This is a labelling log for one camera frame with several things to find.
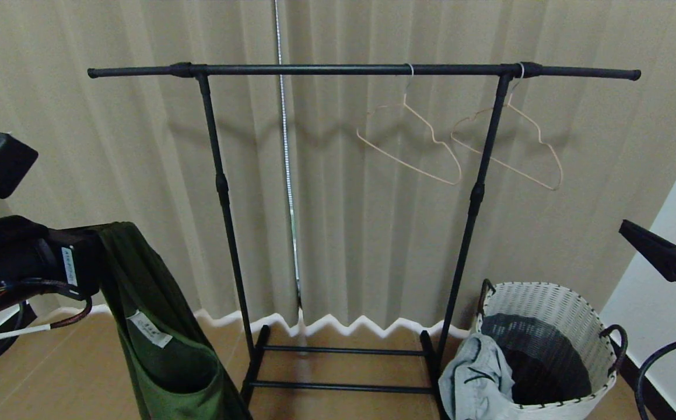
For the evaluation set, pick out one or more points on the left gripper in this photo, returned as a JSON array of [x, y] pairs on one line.
[[40, 268]]

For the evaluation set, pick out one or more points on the green printed T-shirt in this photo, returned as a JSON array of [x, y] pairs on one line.
[[168, 385]]

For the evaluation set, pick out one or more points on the pink clothes hanger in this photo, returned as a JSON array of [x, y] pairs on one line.
[[510, 104], [405, 104]]

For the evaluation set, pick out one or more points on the white laundry basket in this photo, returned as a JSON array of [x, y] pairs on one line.
[[547, 303]]

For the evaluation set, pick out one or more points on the black clothes rack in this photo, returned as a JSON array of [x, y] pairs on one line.
[[338, 70]]

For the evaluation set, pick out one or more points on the pale grey shorts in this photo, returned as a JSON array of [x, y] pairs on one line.
[[475, 385]]

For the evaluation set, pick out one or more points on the beige curtain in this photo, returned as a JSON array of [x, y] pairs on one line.
[[372, 233]]

